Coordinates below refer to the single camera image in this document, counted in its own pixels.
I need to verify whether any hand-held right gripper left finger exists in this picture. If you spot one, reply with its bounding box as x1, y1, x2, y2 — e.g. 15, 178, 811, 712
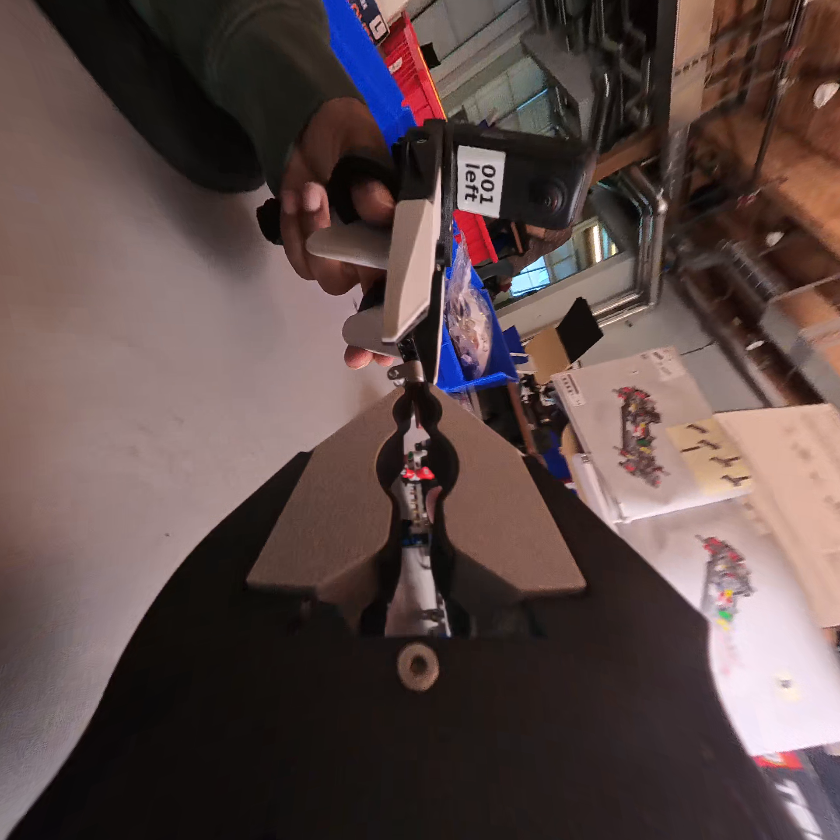
246, 386, 416, 636

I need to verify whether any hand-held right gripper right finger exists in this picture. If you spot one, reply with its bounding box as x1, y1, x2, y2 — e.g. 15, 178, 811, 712
417, 386, 588, 637

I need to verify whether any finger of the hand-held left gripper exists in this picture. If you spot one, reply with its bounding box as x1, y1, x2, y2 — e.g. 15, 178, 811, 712
381, 196, 442, 347
428, 210, 455, 387

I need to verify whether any lego car chassis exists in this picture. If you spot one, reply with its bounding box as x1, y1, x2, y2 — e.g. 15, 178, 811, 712
384, 423, 455, 637

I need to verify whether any person's left forearm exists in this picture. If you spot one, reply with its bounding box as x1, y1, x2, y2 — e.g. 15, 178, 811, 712
36, 0, 368, 196

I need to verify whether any clear bag of lego parts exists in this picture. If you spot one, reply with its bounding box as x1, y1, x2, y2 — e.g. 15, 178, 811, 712
443, 230, 494, 378

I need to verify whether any lego instruction booklet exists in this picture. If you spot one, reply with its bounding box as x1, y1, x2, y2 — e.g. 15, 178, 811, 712
551, 346, 840, 757

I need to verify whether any lego race car box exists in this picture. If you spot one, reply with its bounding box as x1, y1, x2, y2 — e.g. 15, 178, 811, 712
751, 748, 840, 840

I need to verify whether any person's left hand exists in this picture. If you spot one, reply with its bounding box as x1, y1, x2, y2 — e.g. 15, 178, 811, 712
279, 97, 398, 370

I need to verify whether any blue plastic bin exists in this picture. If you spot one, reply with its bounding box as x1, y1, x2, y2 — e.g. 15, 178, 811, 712
322, 0, 421, 155
438, 262, 521, 395

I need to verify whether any brown cardboard box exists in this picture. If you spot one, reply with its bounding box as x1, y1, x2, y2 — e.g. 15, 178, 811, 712
525, 298, 605, 385

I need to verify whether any red plastic crate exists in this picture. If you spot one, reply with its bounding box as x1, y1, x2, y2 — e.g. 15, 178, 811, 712
384, 12, 497, 263

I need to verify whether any disposable glove box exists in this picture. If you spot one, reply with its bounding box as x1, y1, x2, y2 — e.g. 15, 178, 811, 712
348, 0, 393, 47

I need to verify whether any white printed paper sheet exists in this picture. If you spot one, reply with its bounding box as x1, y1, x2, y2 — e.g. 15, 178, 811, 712
714, 403, 840, 627

